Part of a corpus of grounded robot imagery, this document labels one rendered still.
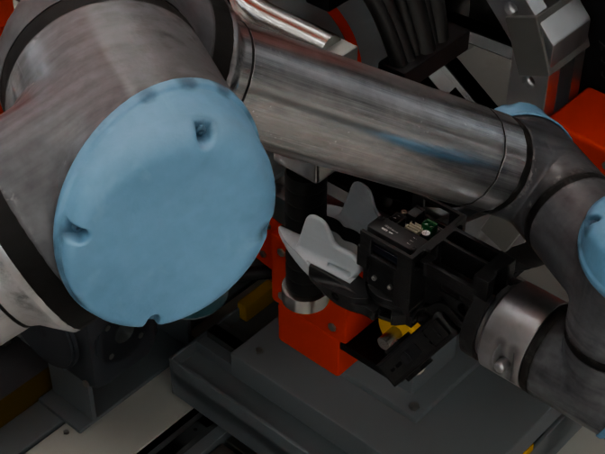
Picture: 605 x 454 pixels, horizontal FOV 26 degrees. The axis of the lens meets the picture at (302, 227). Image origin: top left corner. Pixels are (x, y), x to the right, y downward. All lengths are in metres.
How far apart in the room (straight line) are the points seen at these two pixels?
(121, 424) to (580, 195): 1.17
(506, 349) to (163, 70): 0.44
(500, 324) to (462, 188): 0.12
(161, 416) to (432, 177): 1.15
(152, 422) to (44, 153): 1.37
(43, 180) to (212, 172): 0.08
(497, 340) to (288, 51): 0.30
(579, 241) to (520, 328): 0.11
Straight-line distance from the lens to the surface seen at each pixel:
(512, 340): 0.99
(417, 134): 0.88
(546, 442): 1.89
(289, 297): 1.17
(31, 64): 0.69
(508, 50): 1.32
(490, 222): 1.29
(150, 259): 0.64
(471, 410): 1.81
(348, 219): 1.13
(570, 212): 0.94
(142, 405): 2.01
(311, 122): 0.83
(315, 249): 1.09
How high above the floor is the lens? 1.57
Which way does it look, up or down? 41 degrees down
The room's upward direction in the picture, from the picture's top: straight up
